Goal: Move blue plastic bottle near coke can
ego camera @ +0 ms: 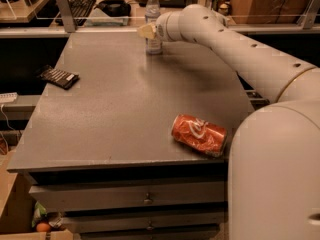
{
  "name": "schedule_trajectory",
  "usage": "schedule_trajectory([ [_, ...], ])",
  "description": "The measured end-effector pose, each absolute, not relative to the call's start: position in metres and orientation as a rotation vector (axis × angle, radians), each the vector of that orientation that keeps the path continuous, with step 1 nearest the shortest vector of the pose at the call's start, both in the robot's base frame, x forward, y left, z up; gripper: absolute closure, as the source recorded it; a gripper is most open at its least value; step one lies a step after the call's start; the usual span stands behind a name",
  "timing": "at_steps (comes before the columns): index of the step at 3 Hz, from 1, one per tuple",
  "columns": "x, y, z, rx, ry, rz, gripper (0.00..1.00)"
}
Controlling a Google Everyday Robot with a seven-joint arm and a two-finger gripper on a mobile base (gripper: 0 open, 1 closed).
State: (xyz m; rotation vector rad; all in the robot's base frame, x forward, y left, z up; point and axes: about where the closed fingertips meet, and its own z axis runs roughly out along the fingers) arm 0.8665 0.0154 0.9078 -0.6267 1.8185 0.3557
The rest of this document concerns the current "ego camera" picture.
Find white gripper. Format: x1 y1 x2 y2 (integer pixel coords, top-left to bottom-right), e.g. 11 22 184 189
137 11 182 42

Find clear plastic water bottle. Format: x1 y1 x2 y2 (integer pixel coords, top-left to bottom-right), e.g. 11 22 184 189
145 0 162 54

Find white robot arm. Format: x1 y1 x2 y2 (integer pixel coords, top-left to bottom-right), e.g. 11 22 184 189
138 4 320 240

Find crushed red coke can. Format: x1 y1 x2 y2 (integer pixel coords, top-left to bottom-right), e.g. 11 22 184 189
171 114 227 157

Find black headphones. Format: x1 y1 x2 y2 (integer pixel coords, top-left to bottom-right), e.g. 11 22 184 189
97 0 131 17

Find black computer keyboard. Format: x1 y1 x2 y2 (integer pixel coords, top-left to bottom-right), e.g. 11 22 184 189
69 0 96 26

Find small jar on desk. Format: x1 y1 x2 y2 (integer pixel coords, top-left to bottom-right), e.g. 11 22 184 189
218 3 229 15

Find dark chocolate bar wrapper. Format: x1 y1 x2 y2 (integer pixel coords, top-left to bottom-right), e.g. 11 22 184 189
36 65 80 90

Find grey drawer cabinet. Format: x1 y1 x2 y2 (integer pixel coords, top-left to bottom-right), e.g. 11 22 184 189
8 32 252 240

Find white power strip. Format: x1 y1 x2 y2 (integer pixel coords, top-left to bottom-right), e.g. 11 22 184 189
0 92 18 104

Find top drawer knob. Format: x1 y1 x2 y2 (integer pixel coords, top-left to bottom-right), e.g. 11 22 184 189
143 193 153 205

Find drawer knob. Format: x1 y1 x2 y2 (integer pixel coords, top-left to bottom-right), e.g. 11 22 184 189
146 221 155 231
143 193 153 205

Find green snack bag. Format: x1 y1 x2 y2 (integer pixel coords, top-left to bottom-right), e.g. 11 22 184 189
31 202 47 228

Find orange fruit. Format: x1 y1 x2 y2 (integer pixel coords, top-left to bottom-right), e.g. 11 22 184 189
36 222 52 233

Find left metal bracket post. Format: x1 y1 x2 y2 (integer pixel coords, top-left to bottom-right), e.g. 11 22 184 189
56 0 76 33

